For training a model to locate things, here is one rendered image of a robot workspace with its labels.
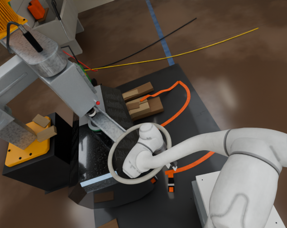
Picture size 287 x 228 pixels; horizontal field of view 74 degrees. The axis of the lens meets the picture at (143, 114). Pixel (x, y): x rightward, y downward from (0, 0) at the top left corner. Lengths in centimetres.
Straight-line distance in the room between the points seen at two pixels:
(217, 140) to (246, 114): 210
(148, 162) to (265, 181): 49
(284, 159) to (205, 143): 26
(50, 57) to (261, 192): 121
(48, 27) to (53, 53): 304
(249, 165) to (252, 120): 221
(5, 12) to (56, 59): 71
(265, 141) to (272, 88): 253
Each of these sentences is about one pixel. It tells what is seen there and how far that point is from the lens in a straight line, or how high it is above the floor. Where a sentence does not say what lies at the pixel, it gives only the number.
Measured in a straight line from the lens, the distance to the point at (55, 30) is 435.
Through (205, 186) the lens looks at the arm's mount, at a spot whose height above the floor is 91.
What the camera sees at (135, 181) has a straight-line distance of 123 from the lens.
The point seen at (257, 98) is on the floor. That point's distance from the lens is 299.
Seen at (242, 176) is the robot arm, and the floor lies 176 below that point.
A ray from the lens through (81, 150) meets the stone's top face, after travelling 187.
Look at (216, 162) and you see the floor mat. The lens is 243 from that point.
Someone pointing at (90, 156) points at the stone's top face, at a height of 85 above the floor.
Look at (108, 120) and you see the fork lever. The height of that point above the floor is 105.
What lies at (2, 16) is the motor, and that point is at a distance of 192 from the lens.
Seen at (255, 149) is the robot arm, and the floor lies 175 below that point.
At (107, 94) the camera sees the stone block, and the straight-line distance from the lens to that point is 221.
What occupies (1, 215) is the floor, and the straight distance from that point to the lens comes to 343.
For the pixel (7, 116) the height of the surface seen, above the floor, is 122.
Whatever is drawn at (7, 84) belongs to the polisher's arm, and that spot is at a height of 141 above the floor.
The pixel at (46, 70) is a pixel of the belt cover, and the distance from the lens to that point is 135.
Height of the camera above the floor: 229
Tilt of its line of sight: 52 degrees down
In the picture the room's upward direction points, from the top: 24 degrees counter-clockwise
